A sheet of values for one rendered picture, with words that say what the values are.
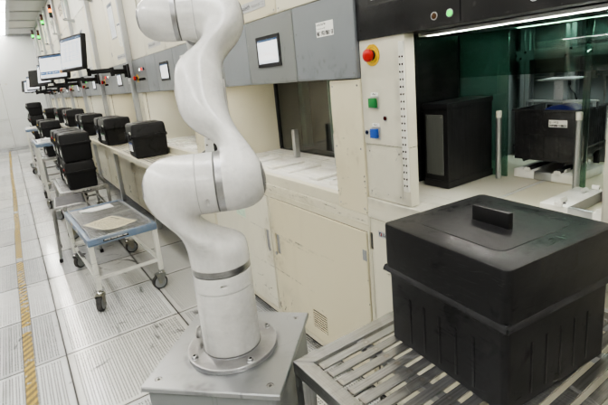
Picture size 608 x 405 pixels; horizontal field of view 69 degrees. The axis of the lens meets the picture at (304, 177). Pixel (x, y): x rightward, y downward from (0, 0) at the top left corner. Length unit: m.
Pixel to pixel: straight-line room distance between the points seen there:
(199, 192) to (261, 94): 2.02
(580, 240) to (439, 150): 0.87
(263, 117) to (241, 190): 2.01
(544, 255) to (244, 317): 0.56
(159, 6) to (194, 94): 0.22
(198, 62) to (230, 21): 0.12
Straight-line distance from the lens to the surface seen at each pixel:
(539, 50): 1.70
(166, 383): 0.97
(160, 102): 4.13
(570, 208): 1.37
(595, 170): 1.85
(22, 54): 14.34
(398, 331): 0.98
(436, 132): 1.62
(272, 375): 0.92
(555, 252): 0.79
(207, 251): 0.86
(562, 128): 1.70
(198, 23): 1.02
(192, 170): 0.83
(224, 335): 0.94
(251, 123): 2.78
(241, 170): 0.82
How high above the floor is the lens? 1.32
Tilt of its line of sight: 13 degrees down
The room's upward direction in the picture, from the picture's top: 6 degrees counter-clockwise
